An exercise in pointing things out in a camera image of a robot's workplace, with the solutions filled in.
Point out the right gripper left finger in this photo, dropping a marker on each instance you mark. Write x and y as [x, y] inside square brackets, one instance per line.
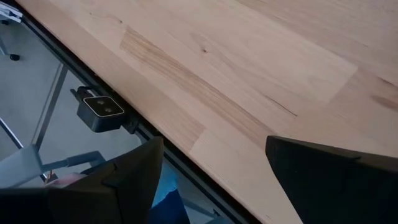
[93, 205]

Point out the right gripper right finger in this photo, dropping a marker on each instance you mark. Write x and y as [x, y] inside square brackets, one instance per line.
[342, 193]

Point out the blue object under table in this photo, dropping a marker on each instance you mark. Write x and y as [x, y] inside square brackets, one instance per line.
[169, 205]

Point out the metal table leg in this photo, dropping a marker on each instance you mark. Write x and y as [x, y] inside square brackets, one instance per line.
[49, 102]

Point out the white chair base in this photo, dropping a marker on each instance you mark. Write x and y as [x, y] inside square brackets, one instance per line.
[9, 12]

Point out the black table-level camera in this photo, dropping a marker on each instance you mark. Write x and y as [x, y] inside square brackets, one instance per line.
[99, 115]

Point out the black aluminium table frame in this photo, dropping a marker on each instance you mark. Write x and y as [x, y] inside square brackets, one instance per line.
[59, 46]

